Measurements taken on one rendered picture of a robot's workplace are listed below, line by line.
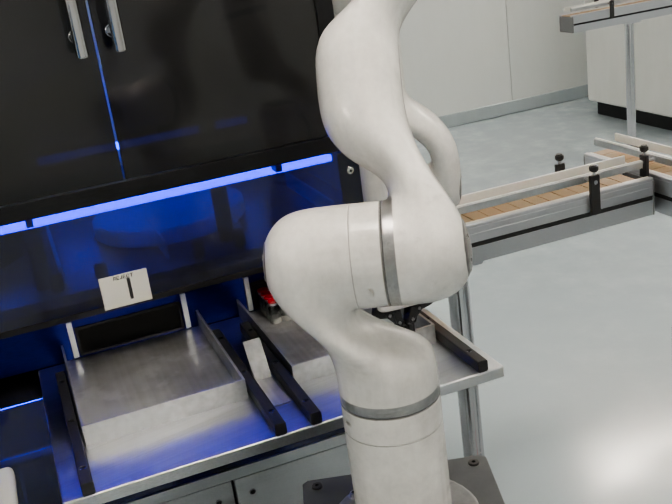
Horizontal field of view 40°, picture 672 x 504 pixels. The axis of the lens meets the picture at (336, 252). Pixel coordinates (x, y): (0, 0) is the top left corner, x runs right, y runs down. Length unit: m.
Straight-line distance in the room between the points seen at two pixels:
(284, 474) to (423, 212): 1.02
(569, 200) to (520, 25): 5.21
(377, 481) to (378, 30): 0.52
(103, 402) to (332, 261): 0.71
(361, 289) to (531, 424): 2.10
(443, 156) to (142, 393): 0.64
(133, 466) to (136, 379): 0.28
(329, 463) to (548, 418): 1.28
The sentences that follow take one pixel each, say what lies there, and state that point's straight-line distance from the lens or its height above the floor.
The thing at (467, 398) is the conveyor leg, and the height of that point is 0.50.
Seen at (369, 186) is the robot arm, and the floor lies 1.19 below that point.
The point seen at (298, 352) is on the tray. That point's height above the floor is 0.88.
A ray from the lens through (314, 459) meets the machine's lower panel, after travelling 1.94.
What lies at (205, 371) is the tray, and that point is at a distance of 1.64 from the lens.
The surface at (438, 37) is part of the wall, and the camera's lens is 6.97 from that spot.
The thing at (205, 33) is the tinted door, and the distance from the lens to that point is 1.65.
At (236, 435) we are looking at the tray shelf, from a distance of 1.43.
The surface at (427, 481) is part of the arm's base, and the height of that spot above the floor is 0.95.
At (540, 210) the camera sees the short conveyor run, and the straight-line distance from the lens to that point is 2.10.
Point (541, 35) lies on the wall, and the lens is 7.40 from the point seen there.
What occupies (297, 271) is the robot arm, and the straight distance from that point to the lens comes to 1.01.
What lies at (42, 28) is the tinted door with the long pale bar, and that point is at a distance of 1.61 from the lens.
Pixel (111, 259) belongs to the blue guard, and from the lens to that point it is 1.67.
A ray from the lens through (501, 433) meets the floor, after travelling 3.04.
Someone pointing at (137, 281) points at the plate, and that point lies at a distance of 1.69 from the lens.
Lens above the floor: 1.59
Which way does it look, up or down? 20 degrees down
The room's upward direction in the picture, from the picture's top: 8 degrees counter-clockwise
